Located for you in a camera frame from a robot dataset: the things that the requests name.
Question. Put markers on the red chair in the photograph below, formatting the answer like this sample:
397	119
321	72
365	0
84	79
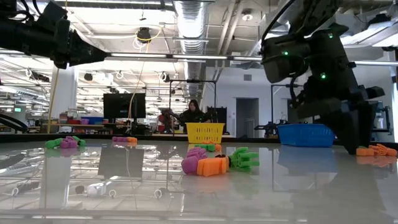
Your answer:
161	124

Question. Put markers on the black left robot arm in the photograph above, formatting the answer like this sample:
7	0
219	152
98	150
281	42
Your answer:
21	34

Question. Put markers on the black hanging spotlight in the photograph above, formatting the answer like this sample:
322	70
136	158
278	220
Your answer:
88	76

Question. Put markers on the silver ventilation duct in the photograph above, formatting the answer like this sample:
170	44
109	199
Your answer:
191	28

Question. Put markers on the black curved tube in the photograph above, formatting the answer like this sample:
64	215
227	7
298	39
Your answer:
14	120

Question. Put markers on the blue storage bin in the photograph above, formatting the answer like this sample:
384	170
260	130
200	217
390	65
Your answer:
96	119

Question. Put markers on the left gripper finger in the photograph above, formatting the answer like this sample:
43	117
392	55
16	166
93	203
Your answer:
81	63
84	51

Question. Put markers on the red storage bin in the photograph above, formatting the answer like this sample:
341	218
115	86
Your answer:
74	122

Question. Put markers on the black ceiling dome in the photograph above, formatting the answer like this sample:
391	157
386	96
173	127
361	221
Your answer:
144	35

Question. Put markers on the yellow plastic basket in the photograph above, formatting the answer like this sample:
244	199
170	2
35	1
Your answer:
205	133

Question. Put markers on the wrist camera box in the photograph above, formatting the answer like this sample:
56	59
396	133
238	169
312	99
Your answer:
280	65
51	15

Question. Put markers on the white pillar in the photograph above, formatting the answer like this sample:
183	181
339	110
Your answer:
63	99

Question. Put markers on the wall vent grille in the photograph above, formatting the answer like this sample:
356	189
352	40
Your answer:
247	77

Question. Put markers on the gray door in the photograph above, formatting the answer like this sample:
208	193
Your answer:
247	118

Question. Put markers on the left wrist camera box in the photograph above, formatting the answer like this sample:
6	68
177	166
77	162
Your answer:
51	15

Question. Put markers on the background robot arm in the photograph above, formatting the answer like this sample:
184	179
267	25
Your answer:
270	127

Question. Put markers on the long light bar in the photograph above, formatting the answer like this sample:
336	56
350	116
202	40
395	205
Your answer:
186	57

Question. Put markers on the purple storage bin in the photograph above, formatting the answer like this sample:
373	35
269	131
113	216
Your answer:
84	121

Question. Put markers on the blue plastic basket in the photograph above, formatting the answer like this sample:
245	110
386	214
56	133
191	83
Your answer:
306	135

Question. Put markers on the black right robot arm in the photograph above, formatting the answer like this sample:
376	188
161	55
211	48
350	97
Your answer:
329	59

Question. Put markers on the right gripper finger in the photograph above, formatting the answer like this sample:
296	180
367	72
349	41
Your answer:
370	124
342	133

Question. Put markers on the green exit sign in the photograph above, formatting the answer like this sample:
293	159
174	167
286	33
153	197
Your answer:
17	109

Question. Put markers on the person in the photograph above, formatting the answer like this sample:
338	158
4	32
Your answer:
194	115

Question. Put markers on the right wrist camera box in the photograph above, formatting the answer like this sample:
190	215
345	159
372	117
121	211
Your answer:
280	65

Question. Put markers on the black aluminium table frame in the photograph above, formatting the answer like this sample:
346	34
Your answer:
155	137

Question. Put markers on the black monitor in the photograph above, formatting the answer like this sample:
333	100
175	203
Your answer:
124	105

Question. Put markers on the computer monitor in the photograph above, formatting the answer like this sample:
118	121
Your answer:
379	110

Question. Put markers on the round ceiling fixture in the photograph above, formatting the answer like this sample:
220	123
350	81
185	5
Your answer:
247	16

